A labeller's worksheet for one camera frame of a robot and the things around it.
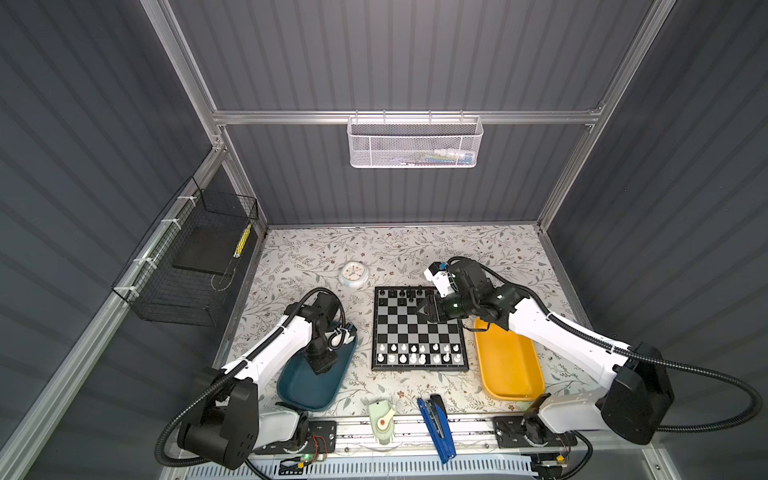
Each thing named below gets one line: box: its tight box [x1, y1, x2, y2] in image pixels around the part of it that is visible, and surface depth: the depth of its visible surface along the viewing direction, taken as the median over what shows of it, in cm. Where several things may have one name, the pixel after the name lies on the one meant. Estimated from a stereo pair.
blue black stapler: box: [417, 394, 457, 464], surface depth 76 cm
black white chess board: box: [371, 286, 470, 371], surface depth 90 cm
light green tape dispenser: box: [368, 400, 396, 446], surface depth 72 cm
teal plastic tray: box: [277, 338, 357, 411], surface depth 80 cm
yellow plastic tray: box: [474, 317, 545, 401], surface depth 86 cm
